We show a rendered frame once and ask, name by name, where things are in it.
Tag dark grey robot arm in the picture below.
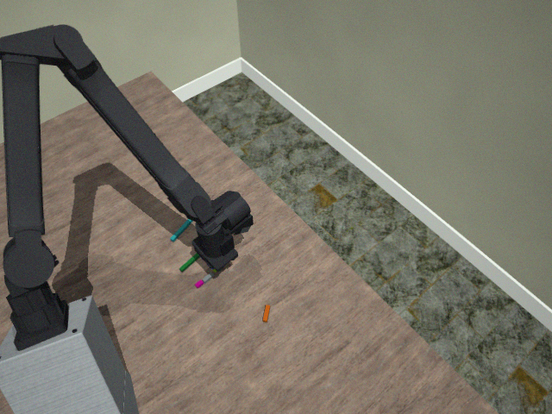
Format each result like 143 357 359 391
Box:
0 24 254 351

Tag turquoise rod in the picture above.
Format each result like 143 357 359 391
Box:
170 219 193 242

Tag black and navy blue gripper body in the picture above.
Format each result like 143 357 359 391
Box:
191 237 238 272

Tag orange rectangular bar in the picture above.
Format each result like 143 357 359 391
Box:
263 305 270 323

